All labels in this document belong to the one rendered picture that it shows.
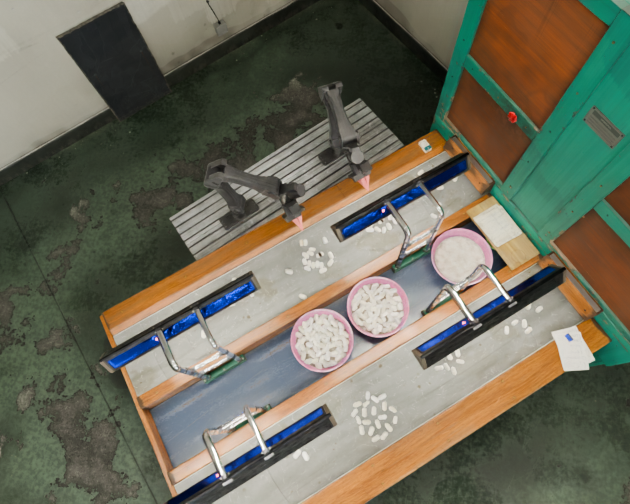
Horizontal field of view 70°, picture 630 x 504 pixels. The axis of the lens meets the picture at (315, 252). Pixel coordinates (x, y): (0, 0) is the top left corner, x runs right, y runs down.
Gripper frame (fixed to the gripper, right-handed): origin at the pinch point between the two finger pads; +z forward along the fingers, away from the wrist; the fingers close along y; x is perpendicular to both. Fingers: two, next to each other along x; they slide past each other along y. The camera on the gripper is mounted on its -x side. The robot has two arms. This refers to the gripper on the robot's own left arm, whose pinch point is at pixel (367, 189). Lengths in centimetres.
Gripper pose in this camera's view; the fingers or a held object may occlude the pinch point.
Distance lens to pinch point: 207.5
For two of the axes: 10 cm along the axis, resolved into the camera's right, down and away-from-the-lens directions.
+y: 8.6, -4.9, 1.2
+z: 4.2, 8.3, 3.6
